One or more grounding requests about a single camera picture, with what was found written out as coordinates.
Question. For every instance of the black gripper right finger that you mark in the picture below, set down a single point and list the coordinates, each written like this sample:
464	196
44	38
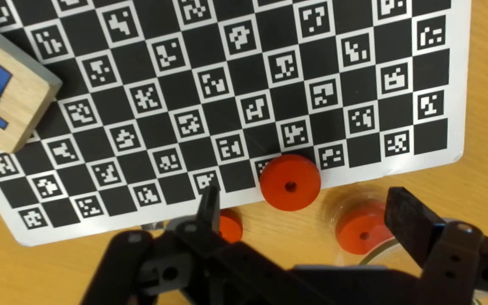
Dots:
446	252

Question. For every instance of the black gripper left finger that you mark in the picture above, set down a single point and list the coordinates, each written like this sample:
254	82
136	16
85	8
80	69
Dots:
197	240

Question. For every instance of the orange disc block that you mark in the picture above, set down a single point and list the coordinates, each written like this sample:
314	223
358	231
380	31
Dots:
230	226
361	228
290	182

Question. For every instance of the checkered calibration board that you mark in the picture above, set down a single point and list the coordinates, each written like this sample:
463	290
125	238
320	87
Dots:
163	99

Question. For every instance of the wooden peg base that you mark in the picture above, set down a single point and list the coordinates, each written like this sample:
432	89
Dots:
25	92

